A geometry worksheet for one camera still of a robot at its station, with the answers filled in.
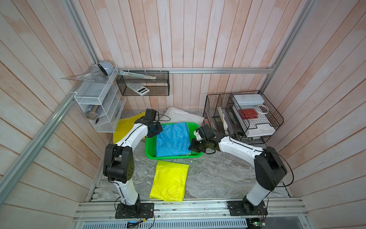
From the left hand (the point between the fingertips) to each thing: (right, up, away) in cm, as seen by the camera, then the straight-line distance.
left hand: (159, 131), depth 94 cm
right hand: (+18, -10, -6) cm, 22 cm away
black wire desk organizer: (+45, +14, +10) cm, 48 cm away
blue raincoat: (+10, -6, -3) cm, 12 cm away
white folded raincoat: (+9, +12, +18) cm, 24 cm away
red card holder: (+58, +12, -6) cm, 60 cm away
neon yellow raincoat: (+8, -28, -14) cm, 32 cm away
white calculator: (-15, +30, +4) cm, 34 cm away
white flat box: (+63, +2, -10) cm, 64 cm away
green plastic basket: (-5, -12, -4) cm, 14 cm away
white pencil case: (+62, +22, +2) cm, 66 cm away
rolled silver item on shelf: (-35, +10, -17) cm, 40 cm away
